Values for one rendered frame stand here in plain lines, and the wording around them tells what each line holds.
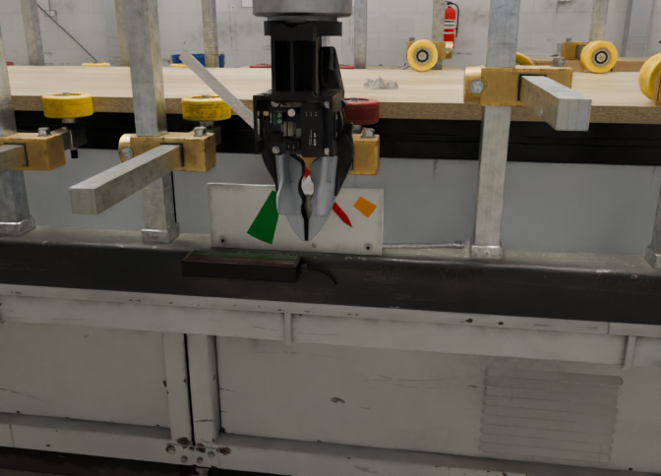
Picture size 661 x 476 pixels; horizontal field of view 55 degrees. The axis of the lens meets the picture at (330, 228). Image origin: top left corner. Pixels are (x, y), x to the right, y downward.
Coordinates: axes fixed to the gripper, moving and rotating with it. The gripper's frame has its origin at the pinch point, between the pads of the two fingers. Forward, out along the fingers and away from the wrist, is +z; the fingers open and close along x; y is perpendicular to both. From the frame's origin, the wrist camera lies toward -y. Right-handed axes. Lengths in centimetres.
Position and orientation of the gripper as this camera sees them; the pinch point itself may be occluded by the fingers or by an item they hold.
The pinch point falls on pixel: (308, 226)
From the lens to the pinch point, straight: 65.2
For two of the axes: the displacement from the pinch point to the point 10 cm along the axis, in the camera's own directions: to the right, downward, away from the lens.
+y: -1.5, 2.9, -9.5
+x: 9.9, 0.5, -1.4
